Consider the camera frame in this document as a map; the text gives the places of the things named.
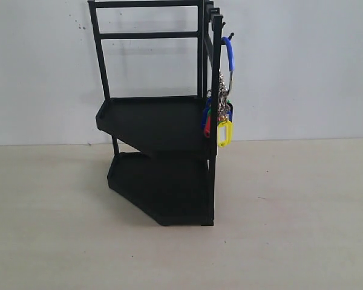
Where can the black metal hook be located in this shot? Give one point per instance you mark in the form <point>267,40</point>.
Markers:
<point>226,40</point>

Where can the colourful key tag bunch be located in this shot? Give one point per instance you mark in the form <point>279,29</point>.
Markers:
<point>225,107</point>

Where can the black two-tier metal rack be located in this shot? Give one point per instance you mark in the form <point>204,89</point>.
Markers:
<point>165,148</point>

